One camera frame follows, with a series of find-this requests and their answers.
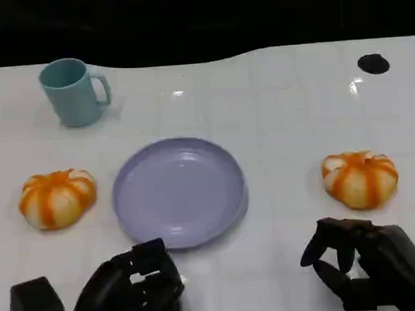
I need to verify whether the pale green mug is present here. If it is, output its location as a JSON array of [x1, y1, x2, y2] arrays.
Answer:
[[37, 56, 113, 130]]

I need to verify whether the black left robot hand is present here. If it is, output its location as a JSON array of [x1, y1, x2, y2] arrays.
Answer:
[[63, 236, 186, 311]]

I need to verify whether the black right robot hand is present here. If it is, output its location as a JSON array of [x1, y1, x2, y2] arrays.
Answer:
[[298, 213, 415, 311]]

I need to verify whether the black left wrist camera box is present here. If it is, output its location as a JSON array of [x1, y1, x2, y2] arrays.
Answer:
[[8, 275, 65, 311]]

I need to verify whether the orange white toy bread roll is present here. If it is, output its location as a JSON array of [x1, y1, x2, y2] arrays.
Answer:
[[319, 149, 401, 213], [17, 167, 99, 232]]

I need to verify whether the black round table grommet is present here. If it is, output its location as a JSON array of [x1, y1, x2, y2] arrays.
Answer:
[[357, 52, 391, 76]]

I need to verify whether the lilac plate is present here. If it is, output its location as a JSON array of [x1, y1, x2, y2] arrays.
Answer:
[[109, 135, 251, 253]]

